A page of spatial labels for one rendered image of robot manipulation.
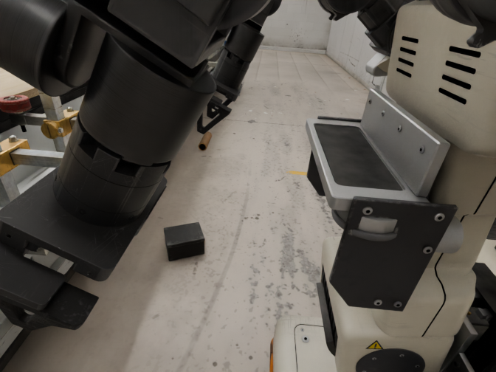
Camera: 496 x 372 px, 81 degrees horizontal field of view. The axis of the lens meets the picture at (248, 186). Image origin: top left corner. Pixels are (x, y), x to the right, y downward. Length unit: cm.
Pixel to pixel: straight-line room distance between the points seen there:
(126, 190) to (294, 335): 97
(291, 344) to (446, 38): 93
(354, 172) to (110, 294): 140
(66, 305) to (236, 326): 125
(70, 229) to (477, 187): 39
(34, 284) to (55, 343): 134
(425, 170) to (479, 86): 8
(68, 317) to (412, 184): 32
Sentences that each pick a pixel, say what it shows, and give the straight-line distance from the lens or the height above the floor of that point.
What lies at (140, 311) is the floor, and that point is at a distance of 151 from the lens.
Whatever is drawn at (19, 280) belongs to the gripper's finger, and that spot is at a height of 107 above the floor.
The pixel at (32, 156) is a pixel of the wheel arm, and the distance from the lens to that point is 89.
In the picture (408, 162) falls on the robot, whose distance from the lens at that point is 37.
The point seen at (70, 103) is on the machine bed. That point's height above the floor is 79.
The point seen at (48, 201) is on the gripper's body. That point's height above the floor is 109.
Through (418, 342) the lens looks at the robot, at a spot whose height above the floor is 80.
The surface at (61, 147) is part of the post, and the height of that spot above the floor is 78.
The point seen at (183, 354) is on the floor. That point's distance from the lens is 137.
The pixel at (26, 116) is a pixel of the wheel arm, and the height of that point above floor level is 86.
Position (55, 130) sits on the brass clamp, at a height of 85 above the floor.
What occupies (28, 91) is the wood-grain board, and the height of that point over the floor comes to 90.
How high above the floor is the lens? 120
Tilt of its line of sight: 31 degrees down
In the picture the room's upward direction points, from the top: 4 degrees clockwise
